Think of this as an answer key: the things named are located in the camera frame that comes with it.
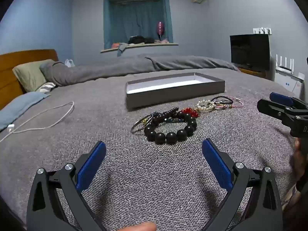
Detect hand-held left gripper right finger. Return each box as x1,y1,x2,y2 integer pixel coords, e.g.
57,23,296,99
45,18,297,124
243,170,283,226
202,138,283,231

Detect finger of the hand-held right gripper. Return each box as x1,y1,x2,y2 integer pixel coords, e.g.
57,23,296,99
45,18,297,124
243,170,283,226
256,99,293,126
269,92,308,112

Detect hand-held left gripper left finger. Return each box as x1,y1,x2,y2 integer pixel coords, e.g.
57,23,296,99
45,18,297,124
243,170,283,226
26,140,107,231

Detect pink cord bracelet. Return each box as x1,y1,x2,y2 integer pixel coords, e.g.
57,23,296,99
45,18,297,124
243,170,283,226
214,97,244,110

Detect black hair tie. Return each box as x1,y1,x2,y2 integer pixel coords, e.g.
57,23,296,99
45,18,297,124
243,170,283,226
210,96,234,109

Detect large black bead bracelet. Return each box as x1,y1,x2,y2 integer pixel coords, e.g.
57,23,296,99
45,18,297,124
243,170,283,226
144,112,198,145

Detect metal bangle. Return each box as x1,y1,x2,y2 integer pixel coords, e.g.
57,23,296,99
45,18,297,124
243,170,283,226
131,117,154,134

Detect pearl bracelet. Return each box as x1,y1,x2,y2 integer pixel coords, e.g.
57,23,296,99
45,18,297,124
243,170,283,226
196,99,217,113

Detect red bead bracelet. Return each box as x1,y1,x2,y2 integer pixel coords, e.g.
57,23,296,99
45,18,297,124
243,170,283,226
179,107,200,118

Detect small dark bead bracelet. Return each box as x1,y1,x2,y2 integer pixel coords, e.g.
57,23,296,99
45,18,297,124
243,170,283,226
150,107,180,127

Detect grey cardboard box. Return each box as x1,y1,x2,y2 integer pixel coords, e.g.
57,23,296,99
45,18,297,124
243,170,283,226
125,72,226,111

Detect person's right hand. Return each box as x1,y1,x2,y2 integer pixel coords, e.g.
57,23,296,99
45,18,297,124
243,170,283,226
290,137,308,182

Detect person's left hand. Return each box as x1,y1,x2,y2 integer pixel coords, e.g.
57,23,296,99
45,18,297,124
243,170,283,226
115,221,157,231

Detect white box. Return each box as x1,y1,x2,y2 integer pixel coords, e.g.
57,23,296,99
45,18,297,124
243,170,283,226
274,69,305,99

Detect white router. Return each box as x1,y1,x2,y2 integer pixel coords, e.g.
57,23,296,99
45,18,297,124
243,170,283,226
275,54,295,71

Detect wooden television stand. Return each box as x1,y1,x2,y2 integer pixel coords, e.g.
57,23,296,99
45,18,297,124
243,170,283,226
238,67,267,79

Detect black television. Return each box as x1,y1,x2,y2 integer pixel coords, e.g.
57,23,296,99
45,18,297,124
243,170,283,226
230,34,270,71

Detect grey bed blanket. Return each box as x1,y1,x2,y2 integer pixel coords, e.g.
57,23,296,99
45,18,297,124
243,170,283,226
0,67,304,231

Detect striped pillow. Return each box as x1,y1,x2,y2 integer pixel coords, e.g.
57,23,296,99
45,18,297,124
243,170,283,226
36,82,56,93

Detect grey duvet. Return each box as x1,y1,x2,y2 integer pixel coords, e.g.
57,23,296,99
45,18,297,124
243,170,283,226
40,54,240,87

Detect green pillow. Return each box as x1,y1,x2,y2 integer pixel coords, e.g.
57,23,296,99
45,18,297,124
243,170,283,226
13,59,56,92

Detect wooden headboard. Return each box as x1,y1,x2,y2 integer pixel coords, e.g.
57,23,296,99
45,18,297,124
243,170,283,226
0,49,59,110

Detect blue-grey cloth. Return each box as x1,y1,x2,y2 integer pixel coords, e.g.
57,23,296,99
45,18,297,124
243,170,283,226
117,43,129,57

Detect window sill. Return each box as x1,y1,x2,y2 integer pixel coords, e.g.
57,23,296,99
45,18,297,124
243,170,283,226
100,43,179,53

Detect black clothes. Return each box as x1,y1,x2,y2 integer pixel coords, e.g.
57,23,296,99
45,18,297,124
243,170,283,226
128,36,156,45

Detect pink balloon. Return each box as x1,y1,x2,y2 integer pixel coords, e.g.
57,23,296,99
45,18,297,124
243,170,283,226
156,21,165,40

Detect teal curtain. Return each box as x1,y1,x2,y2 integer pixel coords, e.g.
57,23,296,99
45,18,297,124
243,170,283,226
103,0,174,50

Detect white charging cable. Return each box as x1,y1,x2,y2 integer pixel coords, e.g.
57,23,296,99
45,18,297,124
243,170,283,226
0,101,74,143

